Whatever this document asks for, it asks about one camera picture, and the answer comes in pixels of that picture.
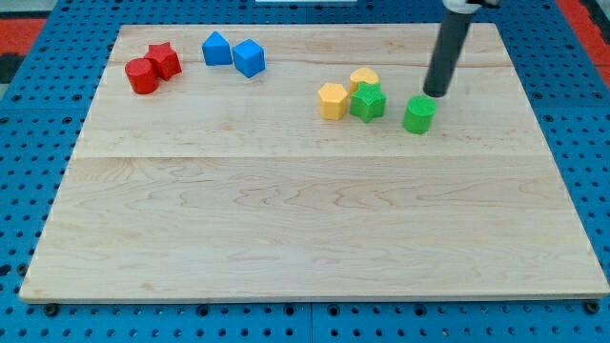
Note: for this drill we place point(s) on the blue cube block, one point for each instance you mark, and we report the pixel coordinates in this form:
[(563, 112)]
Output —
[(249, 58)]

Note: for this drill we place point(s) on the green star block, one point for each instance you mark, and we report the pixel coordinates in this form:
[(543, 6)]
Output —
[(368, 102)]

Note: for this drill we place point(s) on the yellow hexagon block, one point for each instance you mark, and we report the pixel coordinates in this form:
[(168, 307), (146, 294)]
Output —
[(332, 101)]

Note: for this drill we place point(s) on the wooden board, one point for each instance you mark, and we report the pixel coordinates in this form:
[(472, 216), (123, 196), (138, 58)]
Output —
[(218, 188)]

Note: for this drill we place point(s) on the blue pentagon block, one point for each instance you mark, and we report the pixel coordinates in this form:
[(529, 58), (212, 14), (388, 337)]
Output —
[(216, 50)]

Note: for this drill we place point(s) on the red cylinder block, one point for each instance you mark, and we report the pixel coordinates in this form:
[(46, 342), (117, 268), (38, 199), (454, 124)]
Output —
[(142, 76)]

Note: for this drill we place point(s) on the green cylinder block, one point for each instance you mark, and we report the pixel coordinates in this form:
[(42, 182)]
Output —
[(419, 114)]

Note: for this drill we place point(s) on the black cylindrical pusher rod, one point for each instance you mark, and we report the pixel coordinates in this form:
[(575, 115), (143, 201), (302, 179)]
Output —
[(451, 36)]

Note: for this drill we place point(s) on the yellow heart block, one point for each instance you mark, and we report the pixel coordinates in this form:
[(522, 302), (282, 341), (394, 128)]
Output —
[(362, 75)]

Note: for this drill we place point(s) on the red star block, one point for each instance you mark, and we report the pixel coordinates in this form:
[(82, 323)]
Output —
[(165, 60)]

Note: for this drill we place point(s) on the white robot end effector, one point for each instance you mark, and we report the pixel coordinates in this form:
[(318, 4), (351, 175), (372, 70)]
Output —
[(469, 6)]

